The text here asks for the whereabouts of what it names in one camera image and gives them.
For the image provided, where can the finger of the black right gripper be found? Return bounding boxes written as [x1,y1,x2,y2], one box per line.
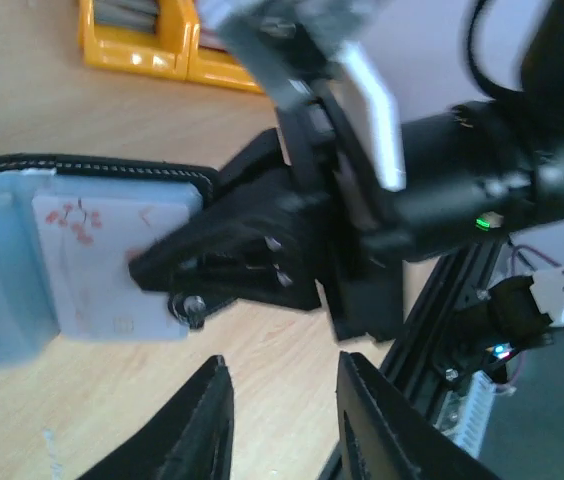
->
[167,292,236,330]

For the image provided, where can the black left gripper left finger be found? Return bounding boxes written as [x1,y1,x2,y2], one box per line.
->
[81,355,234,480]

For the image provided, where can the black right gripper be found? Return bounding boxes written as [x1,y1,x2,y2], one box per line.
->
[129,81,404,343]

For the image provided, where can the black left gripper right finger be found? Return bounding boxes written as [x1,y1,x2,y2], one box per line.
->
[336,352,496,480]

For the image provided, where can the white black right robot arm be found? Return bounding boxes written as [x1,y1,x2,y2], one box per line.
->
[129,1,564,342]

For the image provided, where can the black card stack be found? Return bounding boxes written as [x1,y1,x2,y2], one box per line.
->
[93,0,160,34]

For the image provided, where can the yellow three-compartment tray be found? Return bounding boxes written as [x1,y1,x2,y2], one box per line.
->
[78,1,262,93]

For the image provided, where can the black aluminium frame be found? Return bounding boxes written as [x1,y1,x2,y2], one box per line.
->
[316,234,513,480]

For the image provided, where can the white slotted cable duct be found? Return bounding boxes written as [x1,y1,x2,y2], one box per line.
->
[452,371,496,459]

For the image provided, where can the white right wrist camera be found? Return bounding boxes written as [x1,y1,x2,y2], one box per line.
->
[196,0,406,192]

